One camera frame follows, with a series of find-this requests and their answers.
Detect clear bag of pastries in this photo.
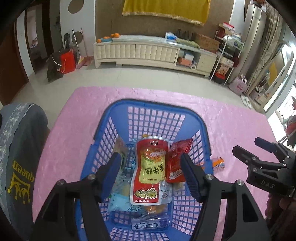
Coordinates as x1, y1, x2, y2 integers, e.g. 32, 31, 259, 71
107, 171, 143, 216

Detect orange chocolate bar wrapper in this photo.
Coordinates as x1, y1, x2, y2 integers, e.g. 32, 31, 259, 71
210, 157, 225, 169

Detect red spicy snack packet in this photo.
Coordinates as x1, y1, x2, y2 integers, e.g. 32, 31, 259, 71
166, 138, 193, 183

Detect green soda cracker pack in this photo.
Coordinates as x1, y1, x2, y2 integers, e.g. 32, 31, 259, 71
113, 136, 128, 169

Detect small round cake packet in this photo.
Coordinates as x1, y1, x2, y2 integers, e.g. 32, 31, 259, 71
142, 204, 168, 216

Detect red chicken feet pouch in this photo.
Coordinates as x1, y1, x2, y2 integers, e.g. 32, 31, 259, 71
130, 136, 172, 206

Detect blue doublemint gum pack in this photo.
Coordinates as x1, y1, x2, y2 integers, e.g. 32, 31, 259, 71
131, 218, 170, 230

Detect blue plastic basket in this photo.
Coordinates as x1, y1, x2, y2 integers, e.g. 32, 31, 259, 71
81, 99, 213, 240

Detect light blue egg-yolk pastry bag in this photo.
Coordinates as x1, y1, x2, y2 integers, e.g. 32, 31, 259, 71
125, 138, 137, 171

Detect person's right hand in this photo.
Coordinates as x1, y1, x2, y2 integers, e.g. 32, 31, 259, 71
265, 193, 295, 225

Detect pink quilted table cover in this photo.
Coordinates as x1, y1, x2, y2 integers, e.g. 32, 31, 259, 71
32, 86, 285, 241

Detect white slippers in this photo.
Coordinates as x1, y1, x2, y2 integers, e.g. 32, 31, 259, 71
240, 95, 252, 109

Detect pink shopping bag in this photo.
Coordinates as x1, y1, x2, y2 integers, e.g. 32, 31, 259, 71
229, 74, 248, 95

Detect white metal shelf rack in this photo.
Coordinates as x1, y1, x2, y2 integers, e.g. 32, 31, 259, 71
210, 22, 244, 85

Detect black bag on floor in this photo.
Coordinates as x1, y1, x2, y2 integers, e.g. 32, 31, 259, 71
47, 52, 64, 82

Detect cardboard box on cabinet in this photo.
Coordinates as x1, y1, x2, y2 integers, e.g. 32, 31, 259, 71
195, 34, 220, 53

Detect red bag on floor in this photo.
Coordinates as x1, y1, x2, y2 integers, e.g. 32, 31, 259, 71
60, 49, 76, 74

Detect patterned curtain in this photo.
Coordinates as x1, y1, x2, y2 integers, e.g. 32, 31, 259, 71
245, 3, 283, 95

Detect dark wooden door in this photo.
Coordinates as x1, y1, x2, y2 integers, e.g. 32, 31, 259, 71
0, 25, 29, 105

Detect silver standing air conditioner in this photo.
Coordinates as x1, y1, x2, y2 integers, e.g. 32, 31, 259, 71
228, 4, 267, 83

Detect cream TV cabinet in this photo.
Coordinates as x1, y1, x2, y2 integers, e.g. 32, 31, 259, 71
93, 35, 217, 77

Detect blue tissue pack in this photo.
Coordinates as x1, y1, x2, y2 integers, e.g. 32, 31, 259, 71
165, 32, 177, 41

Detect oranges on cabinet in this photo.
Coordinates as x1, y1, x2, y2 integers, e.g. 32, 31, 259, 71
96, 33, 120, 43

